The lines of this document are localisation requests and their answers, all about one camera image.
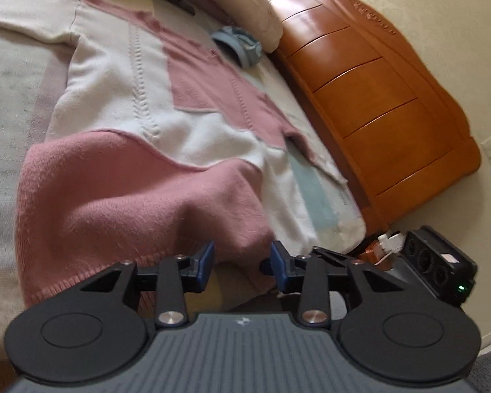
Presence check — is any wooden headboard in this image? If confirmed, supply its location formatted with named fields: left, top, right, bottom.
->
left=269, top=0, right=481, bottom=234

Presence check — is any blue baseball cap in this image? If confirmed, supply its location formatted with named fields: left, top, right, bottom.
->
left=211, top=26, right=263, bottom=68

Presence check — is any pink and white knit sweater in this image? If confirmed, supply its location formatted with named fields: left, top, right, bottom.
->
left=0, top=0, right=364, bottom=305

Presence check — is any white plug adapter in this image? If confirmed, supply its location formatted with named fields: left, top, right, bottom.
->
left=378, top=232, right=405, bottom=254

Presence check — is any black device with round ports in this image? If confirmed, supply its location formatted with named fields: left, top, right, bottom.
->
left=388, top=225, right=478, bottom=308

